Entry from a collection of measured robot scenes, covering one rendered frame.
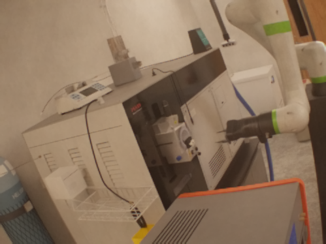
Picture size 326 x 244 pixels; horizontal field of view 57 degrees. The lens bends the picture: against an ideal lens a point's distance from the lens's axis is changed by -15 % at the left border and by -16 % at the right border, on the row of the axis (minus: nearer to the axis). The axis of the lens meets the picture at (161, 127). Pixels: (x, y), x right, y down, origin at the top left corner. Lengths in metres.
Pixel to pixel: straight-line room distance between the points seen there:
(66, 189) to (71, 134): 0.24
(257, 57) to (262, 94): 0.79
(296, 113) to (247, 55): 4.01
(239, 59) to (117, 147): 4.05
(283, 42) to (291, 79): 0.14
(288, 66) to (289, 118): 0.21
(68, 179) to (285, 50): 0.99
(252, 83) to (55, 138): 3.39
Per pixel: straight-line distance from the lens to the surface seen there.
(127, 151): 1.30
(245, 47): 5.14
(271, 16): 1.26
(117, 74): 1.86
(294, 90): 1.30
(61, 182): 1.38
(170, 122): 1.35
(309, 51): 1.55
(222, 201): 0.97
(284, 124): 1.20
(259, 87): 4.54
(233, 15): 1.36
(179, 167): 1.43
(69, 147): 1.49
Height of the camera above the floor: 1.59
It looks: 14 degrees down
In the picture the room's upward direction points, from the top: 20 degrees counter-clockwise
